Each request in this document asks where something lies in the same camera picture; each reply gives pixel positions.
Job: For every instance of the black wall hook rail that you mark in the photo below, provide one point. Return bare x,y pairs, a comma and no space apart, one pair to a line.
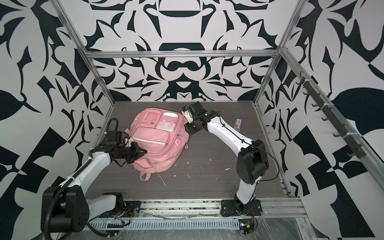
333,115

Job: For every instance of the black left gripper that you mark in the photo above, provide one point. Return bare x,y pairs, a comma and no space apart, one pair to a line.
137,152

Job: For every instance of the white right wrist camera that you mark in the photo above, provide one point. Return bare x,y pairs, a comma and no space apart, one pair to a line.
186,113

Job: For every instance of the pink student backpack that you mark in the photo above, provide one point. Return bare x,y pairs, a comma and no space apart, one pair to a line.
162,134

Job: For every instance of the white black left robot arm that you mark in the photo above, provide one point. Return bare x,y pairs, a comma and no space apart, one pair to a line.
65,208

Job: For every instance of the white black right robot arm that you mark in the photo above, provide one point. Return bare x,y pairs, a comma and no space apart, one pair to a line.
252,157

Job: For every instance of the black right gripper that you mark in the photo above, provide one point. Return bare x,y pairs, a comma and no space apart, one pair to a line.
189,129

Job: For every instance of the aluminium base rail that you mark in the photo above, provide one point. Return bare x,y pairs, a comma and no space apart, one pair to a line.
192,214

